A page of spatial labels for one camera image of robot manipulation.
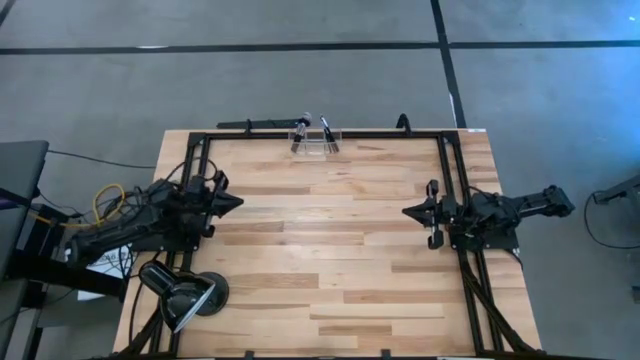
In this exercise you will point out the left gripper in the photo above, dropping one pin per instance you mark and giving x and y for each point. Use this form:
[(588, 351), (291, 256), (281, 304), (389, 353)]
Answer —
[(216, 205)]

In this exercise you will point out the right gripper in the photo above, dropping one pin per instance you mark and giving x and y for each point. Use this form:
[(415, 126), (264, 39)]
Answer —
[(436, 212)]

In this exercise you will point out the long black pen silver tip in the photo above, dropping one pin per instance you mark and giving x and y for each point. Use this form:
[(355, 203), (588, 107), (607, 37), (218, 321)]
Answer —
[(326, 131)]

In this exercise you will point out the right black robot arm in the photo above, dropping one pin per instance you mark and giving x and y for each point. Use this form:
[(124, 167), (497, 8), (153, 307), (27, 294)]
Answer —
[(525, 205)]

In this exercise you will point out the flat black bar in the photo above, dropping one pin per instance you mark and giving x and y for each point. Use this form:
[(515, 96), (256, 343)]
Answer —
[(260, 123)]

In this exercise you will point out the black arched clamp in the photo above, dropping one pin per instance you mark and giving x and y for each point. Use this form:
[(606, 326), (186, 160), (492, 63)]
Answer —
[(403, 116)]

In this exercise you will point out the clear acrylic organizer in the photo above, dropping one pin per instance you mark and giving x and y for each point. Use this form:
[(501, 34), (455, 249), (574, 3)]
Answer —
[(315, 150)]

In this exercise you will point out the black desk lamp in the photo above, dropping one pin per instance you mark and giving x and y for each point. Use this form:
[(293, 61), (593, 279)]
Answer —
[(175, 295)]

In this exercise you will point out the white paper sheet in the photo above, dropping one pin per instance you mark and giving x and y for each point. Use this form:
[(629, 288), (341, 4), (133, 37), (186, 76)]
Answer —
[(107, 260)]

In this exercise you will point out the dark metal stand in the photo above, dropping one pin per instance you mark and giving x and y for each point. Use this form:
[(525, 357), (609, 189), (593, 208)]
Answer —
[(620, 189)]

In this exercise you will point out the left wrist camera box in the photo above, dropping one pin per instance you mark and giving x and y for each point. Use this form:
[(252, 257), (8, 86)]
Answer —
[(197, 185)]

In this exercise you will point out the black aluminium table frame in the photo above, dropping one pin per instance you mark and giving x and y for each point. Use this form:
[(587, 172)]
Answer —
[(375, 134)]

